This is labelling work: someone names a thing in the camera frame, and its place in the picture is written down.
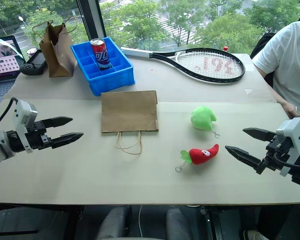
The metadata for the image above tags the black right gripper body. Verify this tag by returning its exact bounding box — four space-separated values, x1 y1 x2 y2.
255 135 291 175

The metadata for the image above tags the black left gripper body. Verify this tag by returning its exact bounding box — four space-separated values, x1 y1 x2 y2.
23 120 53 151

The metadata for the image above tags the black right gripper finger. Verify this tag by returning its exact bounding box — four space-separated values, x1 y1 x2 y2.
224 146 264 174
242 127 277 144

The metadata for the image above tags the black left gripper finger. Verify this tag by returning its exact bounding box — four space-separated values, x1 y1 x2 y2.
50 132 84 150
41 116 74 130

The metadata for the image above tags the standing brown paper bag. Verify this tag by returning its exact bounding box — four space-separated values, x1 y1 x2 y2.
31 15 79 79

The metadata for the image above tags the flat brown paper bag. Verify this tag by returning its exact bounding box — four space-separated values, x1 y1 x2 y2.
100 90 160 156

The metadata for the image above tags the person's bare hand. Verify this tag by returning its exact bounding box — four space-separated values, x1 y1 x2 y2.
282 100 300 119

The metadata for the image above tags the red chili plush toy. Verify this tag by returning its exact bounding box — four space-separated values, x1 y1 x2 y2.
175 143 221 173

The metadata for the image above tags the green plush toy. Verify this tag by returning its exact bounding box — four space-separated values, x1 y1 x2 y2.
190 105 221 139

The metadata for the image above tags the black handheld game console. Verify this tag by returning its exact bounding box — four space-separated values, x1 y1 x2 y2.
20 49 49 76

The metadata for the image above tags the blue divided plastic crate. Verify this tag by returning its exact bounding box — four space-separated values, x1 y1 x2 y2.
70 36 136 97

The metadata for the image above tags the white shoe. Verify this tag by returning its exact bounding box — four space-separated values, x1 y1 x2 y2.
243 228 267 240

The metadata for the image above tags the red cola can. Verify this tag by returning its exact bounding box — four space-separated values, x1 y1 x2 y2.
90 38 114 71

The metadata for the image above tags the person in white t-shirt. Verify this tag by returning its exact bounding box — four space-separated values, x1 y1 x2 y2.
252 19 300 127

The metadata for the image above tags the open laptop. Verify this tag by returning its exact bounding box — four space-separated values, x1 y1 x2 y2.
0 34 27 113

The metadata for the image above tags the black and white tennis racket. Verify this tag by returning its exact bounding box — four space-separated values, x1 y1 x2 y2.
120 46 246 86

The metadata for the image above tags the black chair back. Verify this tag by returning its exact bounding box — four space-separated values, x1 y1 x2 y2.
249 32 276 88

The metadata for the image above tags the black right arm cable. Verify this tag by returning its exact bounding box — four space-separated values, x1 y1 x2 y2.
273 151 300 171

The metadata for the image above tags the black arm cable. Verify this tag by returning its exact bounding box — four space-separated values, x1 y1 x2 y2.
0 97 19 133
273 151 300 171

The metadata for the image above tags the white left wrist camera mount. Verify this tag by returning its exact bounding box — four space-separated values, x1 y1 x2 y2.
13 99 38 154

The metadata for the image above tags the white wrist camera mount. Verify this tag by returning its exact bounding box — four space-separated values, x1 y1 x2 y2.
275 116 300 178
13 99 38 154

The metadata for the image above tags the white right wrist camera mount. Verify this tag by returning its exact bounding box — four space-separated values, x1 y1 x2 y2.
275 116 300 178

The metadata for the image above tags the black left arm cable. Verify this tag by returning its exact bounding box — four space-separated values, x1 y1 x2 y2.
0 97 19 133

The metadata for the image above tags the black window frame post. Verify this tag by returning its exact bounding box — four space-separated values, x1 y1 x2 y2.
75 0 108 49

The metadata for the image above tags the thin white cable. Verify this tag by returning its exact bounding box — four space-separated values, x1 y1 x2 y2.
138 204 144 240

